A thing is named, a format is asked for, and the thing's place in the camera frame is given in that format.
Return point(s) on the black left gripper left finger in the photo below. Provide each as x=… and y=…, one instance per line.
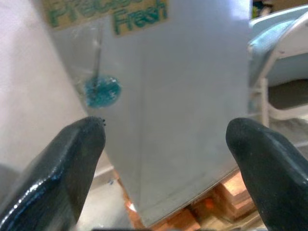
x=60, y=173

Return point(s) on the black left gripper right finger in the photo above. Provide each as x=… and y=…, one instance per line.
x=272, y=175

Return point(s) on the grey fridge door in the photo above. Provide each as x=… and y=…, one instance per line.
x=125, y=134

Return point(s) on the grey fridge cabinet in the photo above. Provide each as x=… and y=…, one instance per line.
x=192, y=96

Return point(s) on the tan wooden block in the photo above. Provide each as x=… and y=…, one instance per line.
x=231, y=195

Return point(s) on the red brick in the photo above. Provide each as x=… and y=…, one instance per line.
x=178, y=221

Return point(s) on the light blue chair white frame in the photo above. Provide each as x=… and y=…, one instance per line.
x=272, y=43

